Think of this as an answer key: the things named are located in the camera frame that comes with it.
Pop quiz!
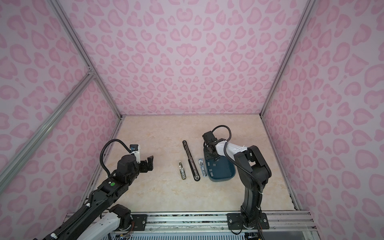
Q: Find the light blue mini stapler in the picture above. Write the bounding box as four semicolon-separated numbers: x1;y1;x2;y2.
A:
199;159;207;177

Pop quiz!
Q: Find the black long stapler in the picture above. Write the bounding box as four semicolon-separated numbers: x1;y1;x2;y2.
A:
182;141;201;182

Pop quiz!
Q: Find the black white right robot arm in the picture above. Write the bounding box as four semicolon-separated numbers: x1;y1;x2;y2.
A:
203;131;272;230

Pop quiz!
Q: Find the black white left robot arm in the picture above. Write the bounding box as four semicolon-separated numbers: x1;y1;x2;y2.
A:
44;154;154;240

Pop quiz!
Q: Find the teal plastic tray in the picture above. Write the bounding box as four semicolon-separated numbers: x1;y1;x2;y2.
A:
203;149;236;182

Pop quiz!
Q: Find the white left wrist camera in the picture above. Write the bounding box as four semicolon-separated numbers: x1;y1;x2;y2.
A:
130;144;141;164

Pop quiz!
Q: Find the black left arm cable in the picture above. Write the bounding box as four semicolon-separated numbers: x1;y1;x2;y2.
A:
99;138;133;178

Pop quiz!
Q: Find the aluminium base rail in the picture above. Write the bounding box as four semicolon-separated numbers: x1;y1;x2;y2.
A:
65;209;319;240

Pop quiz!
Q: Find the aluminium diagonal frame bar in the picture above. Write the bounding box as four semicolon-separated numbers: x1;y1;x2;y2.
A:
1;71;94;193

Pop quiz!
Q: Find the aluminium corner frame post right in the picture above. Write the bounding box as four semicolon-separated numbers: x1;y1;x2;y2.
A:
260;0;319;119

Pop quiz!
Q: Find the aluminium corner frame post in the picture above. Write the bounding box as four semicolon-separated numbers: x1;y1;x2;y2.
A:
260;0;319;119
47;0;123;120

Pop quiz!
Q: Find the aluminium corner frame post left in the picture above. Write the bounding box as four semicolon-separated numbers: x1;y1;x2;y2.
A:
47;0;123;120

